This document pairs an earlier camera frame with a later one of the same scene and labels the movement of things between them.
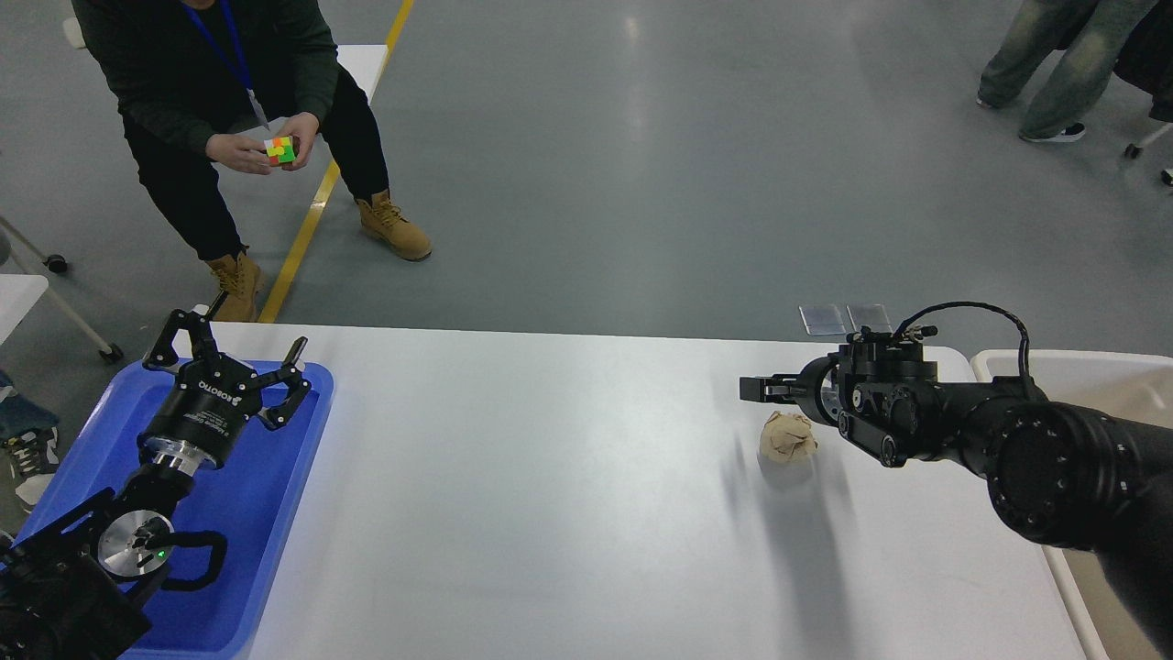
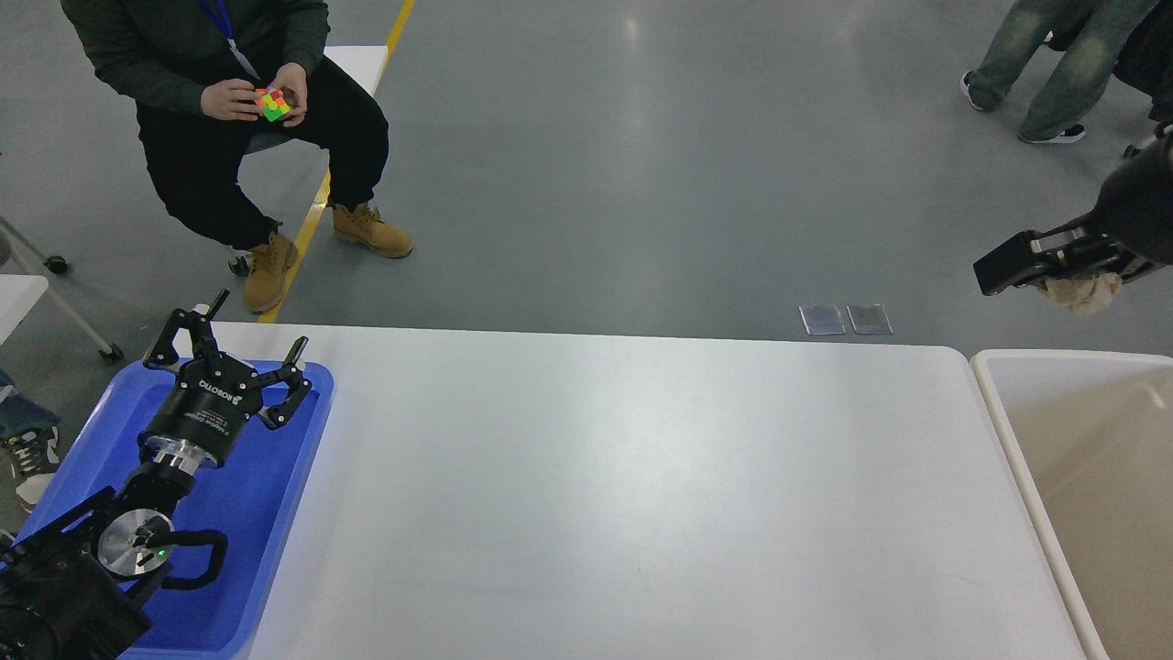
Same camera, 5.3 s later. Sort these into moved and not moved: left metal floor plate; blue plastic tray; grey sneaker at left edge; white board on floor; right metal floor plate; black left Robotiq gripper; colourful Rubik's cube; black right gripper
Moved: black right gripper; colourful Rubik's cube
Not moved: grey sneaker at left edge; white board on floor; black left Robotiq gripper; left metal floor plate; blue plastic tray; right metal floor plate
